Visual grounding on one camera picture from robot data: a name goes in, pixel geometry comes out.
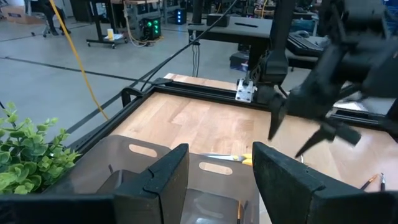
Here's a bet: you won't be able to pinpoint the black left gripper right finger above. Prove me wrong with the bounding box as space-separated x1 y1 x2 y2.
252 141 398 224

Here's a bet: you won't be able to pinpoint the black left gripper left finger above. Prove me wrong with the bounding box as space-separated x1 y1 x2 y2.
113 142 190 224

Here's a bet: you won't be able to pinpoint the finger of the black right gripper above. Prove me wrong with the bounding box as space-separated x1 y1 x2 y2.
267 96 287 140
295 124 336 158

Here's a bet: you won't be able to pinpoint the yellow handled scissors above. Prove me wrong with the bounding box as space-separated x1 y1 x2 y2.
203 153 253 166

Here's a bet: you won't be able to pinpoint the black keyboard device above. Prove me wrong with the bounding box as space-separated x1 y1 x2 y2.
285 32 324 58

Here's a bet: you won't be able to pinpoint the smoky dark plastic bin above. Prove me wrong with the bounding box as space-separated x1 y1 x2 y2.
180 152 261 224
43 134 181 197

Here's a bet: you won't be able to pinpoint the dark box under table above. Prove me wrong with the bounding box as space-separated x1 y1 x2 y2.
229 51 250 73

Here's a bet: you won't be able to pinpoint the black background table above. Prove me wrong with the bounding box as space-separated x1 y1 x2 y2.
187 14 274 71

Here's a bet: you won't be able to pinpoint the small green artificial plant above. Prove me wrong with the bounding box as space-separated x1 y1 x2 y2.
0 101 82 196

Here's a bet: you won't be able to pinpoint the computer with blue lights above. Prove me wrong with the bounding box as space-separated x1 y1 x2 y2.
174 8 188 25

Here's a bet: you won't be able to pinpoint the computer with green lights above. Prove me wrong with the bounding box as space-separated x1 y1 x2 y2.
138 16 162 41

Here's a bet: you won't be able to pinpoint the black wheeled cart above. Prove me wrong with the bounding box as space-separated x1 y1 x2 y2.
86 0 129 50

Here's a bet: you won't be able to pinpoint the person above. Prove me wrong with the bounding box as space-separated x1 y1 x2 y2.
29 0 72 37

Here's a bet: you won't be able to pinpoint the cardboard box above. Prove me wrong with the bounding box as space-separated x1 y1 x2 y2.
0 5 44 25

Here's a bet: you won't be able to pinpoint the black aluminium table frame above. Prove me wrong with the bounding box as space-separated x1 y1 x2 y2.
67 77 398 153

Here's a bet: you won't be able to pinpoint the black hanging cable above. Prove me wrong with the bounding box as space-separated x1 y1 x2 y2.
139 0 239 93

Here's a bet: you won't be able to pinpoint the yellow hanging cable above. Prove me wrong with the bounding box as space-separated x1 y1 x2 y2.
49 0 110 121

